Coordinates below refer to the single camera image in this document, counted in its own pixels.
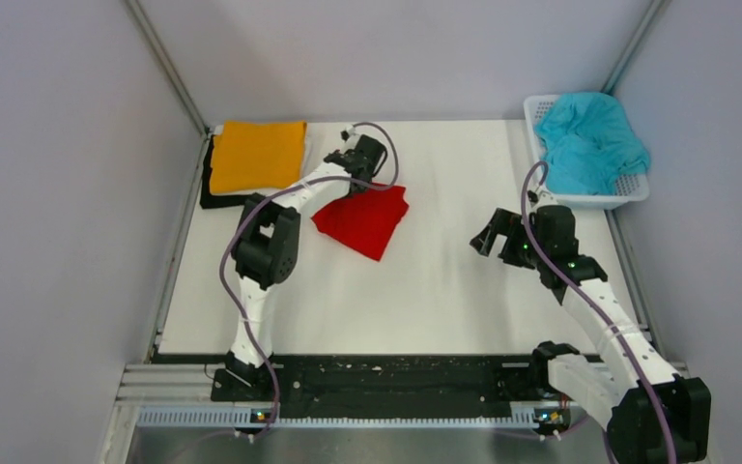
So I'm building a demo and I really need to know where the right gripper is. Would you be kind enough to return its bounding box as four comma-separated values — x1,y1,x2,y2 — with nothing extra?
471,207,549,270

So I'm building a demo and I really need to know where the red t-shirt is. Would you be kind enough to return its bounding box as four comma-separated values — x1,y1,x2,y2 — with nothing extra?
312,186,410,261

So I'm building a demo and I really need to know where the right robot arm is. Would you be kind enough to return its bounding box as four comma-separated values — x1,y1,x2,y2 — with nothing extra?
470,205,711,463

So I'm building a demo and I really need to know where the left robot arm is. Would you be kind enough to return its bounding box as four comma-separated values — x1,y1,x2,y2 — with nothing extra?
218,130,397,401

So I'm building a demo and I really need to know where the orange folded t-shirt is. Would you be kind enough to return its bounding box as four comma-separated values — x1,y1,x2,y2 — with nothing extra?
209,119,308,196

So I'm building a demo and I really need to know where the teal t-shirt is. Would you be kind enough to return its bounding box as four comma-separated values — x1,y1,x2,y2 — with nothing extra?
533,92,651,196

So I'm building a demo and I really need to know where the white plastic basket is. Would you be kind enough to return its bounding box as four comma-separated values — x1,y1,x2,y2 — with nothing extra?
523,95,650,210

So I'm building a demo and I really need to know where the black folded t-shirt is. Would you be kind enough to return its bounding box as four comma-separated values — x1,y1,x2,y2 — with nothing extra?
199,135,262,210

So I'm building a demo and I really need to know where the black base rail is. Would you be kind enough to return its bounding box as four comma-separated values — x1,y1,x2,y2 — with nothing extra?
154,354,575,425

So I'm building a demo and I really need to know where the left aluminium corner post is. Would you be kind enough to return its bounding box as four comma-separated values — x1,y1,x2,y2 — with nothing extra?
122,0,211,137

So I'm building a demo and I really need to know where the aluminium corner post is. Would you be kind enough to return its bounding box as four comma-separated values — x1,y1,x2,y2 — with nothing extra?
122,0,211,137
601,0,671,95

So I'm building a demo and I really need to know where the right aluminium corner post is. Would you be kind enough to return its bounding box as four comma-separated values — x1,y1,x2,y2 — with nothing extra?
601,0,671,95

